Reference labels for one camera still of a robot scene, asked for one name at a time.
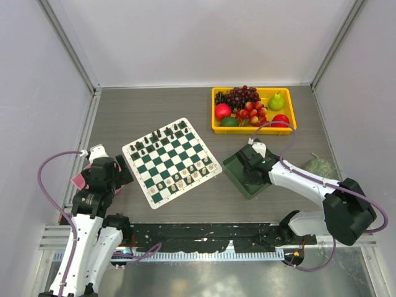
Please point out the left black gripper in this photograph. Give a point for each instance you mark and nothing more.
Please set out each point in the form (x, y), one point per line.
(126, 176)

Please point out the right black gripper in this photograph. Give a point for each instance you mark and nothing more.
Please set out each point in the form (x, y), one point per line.
(250, 180)

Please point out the green white chess board mat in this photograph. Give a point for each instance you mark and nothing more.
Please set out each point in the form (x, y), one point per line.
(159, 155)

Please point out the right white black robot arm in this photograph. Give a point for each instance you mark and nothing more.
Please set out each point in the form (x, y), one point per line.
(345, 215)

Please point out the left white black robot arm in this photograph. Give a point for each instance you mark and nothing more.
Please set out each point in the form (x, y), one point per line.
(94, 235)

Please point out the dark green piece tray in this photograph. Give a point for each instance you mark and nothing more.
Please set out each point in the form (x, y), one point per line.
(233, 169)

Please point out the pink box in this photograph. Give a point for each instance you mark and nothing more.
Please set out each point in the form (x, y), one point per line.
(79, 181)

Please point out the green lime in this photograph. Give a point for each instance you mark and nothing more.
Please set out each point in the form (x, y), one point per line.
(229, 122)

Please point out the red cherry bunch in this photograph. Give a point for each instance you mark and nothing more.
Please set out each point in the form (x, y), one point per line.
(253, 114)

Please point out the red apple right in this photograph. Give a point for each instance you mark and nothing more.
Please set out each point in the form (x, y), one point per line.
(280, 120)

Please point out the red apple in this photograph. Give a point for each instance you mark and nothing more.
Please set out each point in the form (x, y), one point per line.
(280, 120)
(222, 110)

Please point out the green netted melon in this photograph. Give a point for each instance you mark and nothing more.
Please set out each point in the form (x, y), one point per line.
(321, 167)

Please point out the red apple left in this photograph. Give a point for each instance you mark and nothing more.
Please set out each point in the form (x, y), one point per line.
(222, 110)

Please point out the green pear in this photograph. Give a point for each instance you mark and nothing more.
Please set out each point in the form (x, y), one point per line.
(276, 102)

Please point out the dark purple grape bunch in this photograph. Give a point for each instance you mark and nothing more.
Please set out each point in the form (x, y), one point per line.
(237, 97)

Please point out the yellow plastic fruit tray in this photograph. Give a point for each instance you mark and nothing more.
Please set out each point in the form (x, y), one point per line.
(265, 94)

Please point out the black grape bunch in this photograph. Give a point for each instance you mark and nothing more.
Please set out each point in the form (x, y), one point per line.
(221, 97)

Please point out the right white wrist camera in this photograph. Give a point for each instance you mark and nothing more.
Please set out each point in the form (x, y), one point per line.
(258, 147)

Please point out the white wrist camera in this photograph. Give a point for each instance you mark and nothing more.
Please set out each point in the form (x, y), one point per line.
(258, 147)
(95, 152)

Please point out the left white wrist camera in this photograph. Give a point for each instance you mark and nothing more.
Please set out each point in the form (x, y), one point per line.
(95, 152)

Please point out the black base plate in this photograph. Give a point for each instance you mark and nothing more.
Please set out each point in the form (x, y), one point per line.
(212, 237)

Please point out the white slotted cable duct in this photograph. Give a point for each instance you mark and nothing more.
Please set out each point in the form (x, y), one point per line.
(228, 255)

